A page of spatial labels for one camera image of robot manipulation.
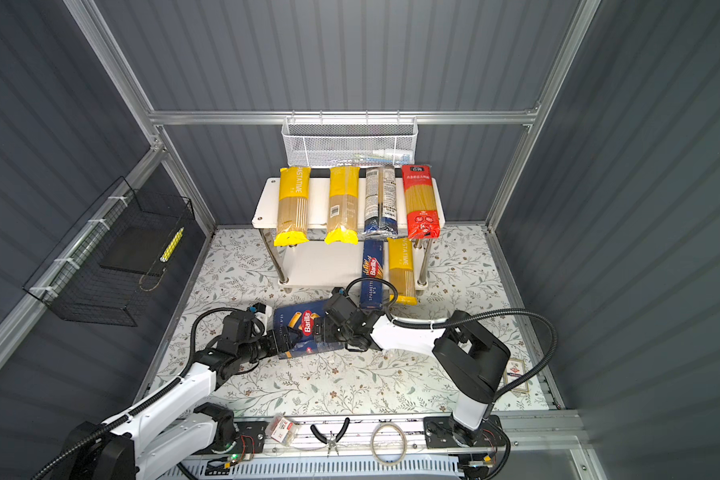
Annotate blue Barilla spaghetti box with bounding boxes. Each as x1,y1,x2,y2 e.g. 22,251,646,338
360,240,384,309

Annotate small red white packet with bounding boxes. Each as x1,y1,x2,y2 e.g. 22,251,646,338
265,413,300,446

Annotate red spaghetti bag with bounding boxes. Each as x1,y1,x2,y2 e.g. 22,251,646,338
401,165,441,240

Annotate white wire mesh basket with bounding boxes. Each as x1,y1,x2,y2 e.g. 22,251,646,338
281,117,419,169

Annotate black handled pliers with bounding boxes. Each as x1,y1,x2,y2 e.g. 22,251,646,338
310,417,351,456

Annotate dark blue pasta box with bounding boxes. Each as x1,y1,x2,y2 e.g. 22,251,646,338
272,300,344,359

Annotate white two-tier shelf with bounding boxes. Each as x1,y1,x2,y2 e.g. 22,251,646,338
252,177,436,291

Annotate yellow Pastatime bag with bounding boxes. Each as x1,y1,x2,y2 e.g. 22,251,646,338
274,167,311,247
387,238,418,306
325,166,360,245

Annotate roll of clear tape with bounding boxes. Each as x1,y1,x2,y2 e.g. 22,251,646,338
369,422,408,468

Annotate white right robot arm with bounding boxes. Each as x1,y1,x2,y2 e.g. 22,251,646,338
324,291,510,434

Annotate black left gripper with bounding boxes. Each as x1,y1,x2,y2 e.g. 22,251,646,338
239,324,302,365

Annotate black wire basket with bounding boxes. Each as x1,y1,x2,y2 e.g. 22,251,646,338
23,181,194,327

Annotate clear blue spaghetti bag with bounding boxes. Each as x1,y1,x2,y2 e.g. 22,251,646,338
363,167,398,238

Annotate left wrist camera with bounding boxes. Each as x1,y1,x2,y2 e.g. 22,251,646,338
248,303,274,324

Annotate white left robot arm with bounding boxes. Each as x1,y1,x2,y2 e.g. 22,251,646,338
35,304,302,479

